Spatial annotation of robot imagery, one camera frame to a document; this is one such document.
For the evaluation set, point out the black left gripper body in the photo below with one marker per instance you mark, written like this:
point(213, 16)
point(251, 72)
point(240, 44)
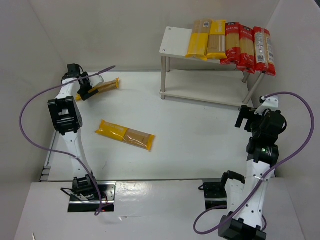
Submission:
point(85, 90)

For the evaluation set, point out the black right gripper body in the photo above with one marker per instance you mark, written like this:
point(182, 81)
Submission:
point(246, 118)

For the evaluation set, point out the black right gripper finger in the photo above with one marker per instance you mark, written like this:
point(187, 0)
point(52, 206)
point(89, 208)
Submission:
point(248, 124)
point(245, 112)

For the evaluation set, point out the yellow spaghetti bag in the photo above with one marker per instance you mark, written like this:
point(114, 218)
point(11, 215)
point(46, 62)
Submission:
point(126, 135)
point(108, 86)
point(198, 42)

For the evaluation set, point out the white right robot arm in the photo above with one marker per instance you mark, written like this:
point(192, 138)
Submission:
point(246, 194)

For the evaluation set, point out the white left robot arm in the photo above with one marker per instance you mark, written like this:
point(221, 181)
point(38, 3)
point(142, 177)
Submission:
point(67, 121)

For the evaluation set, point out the yellow spaghetti box on shelf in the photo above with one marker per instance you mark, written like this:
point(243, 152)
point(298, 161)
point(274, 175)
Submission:
point(216, 47)

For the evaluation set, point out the white two-tier shelf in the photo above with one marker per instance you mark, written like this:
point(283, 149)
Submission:
point(224, 85)

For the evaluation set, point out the yellow spaghetti bag on shelf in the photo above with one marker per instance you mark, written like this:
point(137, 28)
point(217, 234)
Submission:
point(198, 42)

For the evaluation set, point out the red spaghetti bag right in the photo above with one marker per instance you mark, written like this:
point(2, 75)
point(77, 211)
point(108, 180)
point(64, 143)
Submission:
point(264, 54)

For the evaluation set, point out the red spaghetti bag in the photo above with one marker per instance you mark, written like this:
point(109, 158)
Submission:
point(247, 50)
point(264, 54)
point(232, 42)

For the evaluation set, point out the red spaghetti bag middle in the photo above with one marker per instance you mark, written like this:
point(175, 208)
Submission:
point(247, 50)

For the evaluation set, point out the red spaghetti bag left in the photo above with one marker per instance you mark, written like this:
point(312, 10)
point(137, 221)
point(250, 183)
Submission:
point(232, 42)

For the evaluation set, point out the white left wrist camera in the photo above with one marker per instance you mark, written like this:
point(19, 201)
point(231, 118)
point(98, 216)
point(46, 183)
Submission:
point(96, 81)

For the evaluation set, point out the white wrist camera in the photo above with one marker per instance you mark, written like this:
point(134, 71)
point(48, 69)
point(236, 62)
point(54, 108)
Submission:
point(96, 81)
point(267, 103)

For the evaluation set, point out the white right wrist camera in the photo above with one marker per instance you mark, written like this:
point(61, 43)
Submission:
point(267, 103)

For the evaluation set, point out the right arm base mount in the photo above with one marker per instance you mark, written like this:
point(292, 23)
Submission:
point(214, 194)

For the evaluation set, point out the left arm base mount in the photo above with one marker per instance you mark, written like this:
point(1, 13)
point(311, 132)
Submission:
point(79, 203)

